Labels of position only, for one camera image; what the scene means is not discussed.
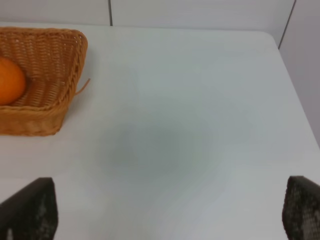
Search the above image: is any orange wicker basket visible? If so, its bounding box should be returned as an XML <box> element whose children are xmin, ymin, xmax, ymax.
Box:
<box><xmin>0</xmin><ymin>26</ymin><xmax>88</xmax><ymax>137</ymax></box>

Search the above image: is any orange with stem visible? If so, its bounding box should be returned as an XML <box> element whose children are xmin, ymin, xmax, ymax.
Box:
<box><xmin>0</xmin><ymin>57</ymin><xmax>27</xmax><ymax>105</ymax></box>

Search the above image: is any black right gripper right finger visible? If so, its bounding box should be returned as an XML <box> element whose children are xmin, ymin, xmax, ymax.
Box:
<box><xmin>282</xmin><ymin>176</ymin><xmax>320</xmax><ymax>240</ymax></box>

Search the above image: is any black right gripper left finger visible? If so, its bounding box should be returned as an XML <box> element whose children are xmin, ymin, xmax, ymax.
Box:
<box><xmin>0</xmin><ymin>177</ymin><xmax>59</xmax><ymax>240</ymax></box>

